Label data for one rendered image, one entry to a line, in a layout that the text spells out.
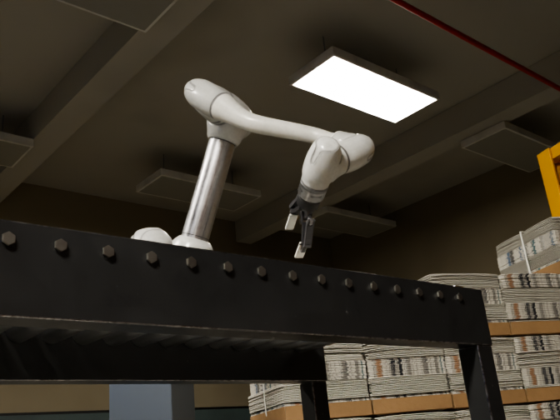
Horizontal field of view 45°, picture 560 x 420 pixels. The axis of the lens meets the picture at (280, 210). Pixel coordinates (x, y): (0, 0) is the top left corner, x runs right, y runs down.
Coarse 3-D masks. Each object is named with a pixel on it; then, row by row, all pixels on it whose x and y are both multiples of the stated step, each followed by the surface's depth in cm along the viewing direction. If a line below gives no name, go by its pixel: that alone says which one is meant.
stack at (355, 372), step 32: (352, 352) 215; (384, 352) 218; (416, 352) 222; (448, 352) 226; (512, 352) 234; (544, 352) 239; (256, 384) 230; (288, 384) 204; (352, 384) 211; (384, 384) 214; (416, 384) 218; (448, 384) 224; (512, 384) 230; (544, 384) 233; (352, 416) 207; (384, 416) 215; (416, 416) 213; (448, 416) 217; (512, 416) 226; (544, 416) 229
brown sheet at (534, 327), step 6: (510, 324) 237; (516, 324) 238; (522, 324) 239; (528, 324) 240; (534, 324) 240; (540, 324) 241; (546, 324) 242; (552, 324) 243; (558, 324) 244; (510, 330) 237; (516, 330) 237; (522, 330) 238; (528, 330) 239; (534, 330) 240; (540, 330) 240; (546, 330) 241; (552, 330) 242; (558, 330) 243
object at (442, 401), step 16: (368, 400) 210; (384, 400) 212; (400, 400) 214; (416, 400) 215; (432, 400) 217; (448, 400) 219; (464, 400) 221; (512, 400) 227; (528, 400) 228; (256, 416) 227; (272, 416) 211; (288, 416) 200; (336, 416) 205
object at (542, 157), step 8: (544, 152) 342; (544, 160) 342; (552, 160) 338; (544, 168) 342; (552, 168) 336; (544, 176) 342; (552, 176) 336; (544, 184) 342; (552, 184) 336; (552, 192) 336; (552, 200) 336; (552, 208) 336; (552, 216) 335
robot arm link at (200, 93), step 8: (192, 80) 239; (200, 80) 238; (184, 88) 241; (192, 88) 236; (200, 88) 234; (208, 88) 233; (216, 88) 233; (224, 88) 243; (192, 96) 235; (200, 96) 233; (208, 96) 231; (216, 96) 230; (192, 104) 237; (200, 104) 233; (208, 104) 231; (200, 112) 240; (208, 112) 232; (208, 120) 243; (216, 120) 241
